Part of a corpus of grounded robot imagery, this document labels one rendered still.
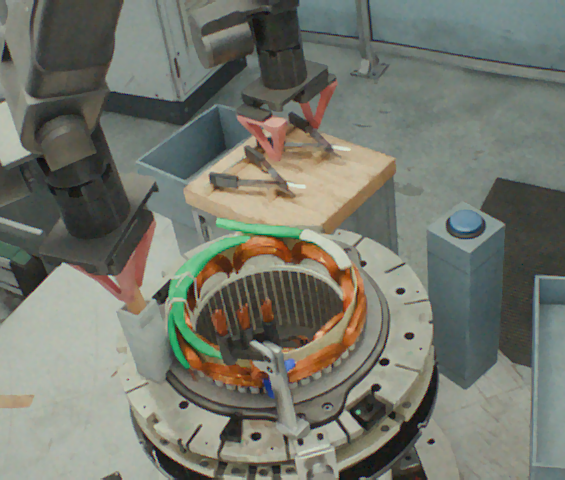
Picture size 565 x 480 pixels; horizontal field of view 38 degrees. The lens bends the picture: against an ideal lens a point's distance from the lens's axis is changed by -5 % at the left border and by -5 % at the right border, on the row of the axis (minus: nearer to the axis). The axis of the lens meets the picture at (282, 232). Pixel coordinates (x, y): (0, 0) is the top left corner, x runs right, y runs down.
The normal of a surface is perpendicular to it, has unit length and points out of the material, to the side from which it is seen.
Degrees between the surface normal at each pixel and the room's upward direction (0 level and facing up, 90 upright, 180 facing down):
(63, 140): 120
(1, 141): 31
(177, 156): 90
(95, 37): 113
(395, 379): 0
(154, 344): 90
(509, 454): 0
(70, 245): 6
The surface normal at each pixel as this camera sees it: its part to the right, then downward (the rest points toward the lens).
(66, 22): 0.40, 0.82
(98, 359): -0.13, -0.76
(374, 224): 0.76, 0.32
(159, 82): -0.49, 0.60
